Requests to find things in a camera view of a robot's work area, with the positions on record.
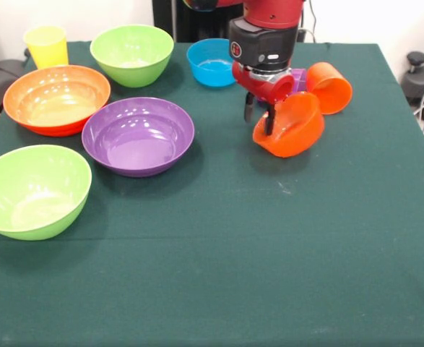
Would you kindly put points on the orange plastic cup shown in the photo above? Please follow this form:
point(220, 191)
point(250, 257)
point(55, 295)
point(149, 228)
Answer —
point(332, 88)

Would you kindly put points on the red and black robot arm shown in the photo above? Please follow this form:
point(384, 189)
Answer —
point(262, 36)

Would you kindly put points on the dark green tablecloth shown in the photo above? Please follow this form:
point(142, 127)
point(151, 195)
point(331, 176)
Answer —
point(233, 253)

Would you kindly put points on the wide orange plastic bowl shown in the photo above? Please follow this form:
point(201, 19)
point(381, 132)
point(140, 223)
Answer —
point(52, 105)

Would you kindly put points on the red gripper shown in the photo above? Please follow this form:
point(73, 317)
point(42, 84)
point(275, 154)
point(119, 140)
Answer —
point(266, 85)

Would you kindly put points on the yellow plastic cup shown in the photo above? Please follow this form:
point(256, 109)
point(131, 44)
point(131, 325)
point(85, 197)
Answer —
point(49, 50)

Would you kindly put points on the lime green plastic bowl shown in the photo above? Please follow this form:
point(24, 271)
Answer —
point(132, 70)
point(34, 195)

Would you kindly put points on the blue plastic bowl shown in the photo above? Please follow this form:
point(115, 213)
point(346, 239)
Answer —
point(208, 68)

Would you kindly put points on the black office chair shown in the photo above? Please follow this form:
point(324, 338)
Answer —
point(2, 77)

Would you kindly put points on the black clamp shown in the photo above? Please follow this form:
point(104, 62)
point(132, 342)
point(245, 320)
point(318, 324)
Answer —
point(300, 36)

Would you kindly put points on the black stand with knob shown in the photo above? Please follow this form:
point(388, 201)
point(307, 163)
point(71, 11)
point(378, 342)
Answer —
point(419, 77)

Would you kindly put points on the purple plastic bowl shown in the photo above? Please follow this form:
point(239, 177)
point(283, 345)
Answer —
point(136, 144)

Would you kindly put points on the purple plastic cup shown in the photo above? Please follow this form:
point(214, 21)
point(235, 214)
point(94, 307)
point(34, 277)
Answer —
point(299, 77)

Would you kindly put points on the small orange plastic bowl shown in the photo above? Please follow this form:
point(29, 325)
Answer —
point(298, 133)

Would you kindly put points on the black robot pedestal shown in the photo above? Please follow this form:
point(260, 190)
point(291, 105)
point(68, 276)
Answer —
point(197, 21)

